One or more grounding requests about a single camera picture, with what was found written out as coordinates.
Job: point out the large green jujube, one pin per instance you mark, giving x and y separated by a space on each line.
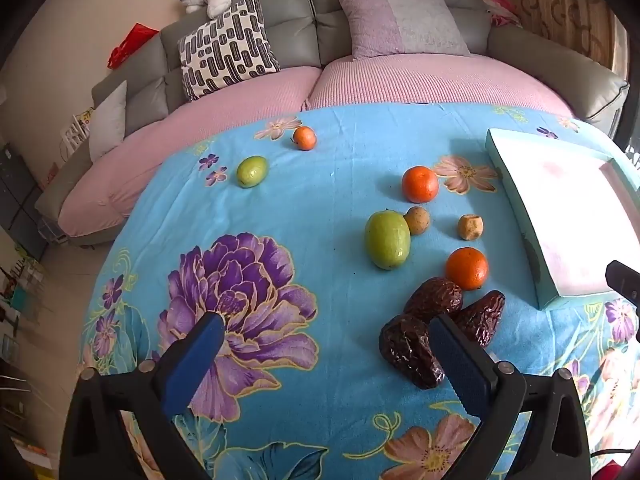
387 240

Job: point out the grey sofa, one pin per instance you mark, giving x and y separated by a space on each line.
295 10

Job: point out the pale tan longan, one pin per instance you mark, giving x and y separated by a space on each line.
471 226

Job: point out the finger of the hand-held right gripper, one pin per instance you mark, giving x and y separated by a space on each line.
625 280

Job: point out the white rack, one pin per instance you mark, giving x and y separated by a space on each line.
75 130

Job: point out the red plastic bag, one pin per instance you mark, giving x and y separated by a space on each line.
132 42

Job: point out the teal shallow box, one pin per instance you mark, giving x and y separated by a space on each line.
565 210

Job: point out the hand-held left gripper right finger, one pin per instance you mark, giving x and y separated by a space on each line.
460 375

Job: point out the dark brown dried date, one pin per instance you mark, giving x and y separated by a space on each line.
434 299
482 317
407 355

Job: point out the round brown longan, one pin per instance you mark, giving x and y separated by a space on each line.
419 220

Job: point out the purple grey cushion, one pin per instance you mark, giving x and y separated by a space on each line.
380 25

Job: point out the small green jujube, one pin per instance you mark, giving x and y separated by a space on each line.
252 171

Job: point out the brown patterned curtain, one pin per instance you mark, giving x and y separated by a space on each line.
560 5

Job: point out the pink sofa seat cover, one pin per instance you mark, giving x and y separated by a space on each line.
200 125
425 85

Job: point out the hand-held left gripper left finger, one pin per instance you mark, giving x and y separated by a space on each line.
195 365

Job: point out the light grey cushion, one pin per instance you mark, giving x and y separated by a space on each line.
107 125

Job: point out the black white patterned cushion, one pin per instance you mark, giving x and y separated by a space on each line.
225 45

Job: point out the dark cabinet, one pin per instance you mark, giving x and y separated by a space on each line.
17 195

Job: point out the small orange mandarin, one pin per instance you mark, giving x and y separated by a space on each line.
305 138

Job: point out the blue floral blanket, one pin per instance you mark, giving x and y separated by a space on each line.
310 195

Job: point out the pink floral cloth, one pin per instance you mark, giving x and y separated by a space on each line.
500 5

